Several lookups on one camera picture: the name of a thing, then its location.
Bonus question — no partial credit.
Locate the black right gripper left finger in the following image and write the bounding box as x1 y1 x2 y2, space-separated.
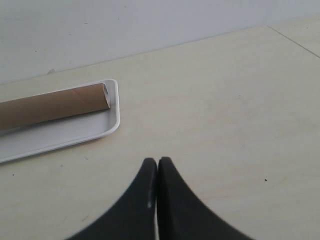
69 158 158 240

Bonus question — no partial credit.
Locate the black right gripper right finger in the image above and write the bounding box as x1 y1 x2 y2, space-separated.
157 157 251 240

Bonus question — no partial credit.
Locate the brown cardboard tube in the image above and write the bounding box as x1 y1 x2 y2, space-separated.
0 83 110 130

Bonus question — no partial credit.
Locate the white rectangular tray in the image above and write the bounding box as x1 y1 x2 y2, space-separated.
0 79 121 164

